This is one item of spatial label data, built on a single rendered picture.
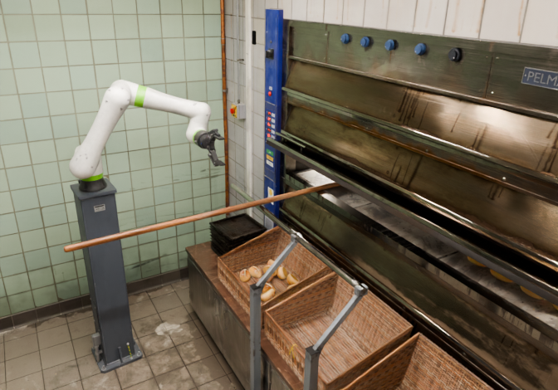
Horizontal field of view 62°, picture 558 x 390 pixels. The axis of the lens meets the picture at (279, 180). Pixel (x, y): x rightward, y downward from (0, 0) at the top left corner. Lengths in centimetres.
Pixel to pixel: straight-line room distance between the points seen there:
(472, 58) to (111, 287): 231
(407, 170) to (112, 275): 183
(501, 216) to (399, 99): 65
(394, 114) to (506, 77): 52
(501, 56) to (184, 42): 226
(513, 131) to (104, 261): 224
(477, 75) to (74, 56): 240
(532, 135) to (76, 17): 261
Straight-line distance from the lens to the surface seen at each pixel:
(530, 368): 198
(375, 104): 216
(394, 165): 212
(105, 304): 308
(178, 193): 368
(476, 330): 207
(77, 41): 327
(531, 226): 176
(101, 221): 280
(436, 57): 193
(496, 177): 180
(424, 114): 196
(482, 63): 180
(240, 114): 328
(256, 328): 236
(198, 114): 258
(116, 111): 243
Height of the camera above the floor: 223
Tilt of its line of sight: 22 degrees down
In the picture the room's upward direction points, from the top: 1 degrees clockwise
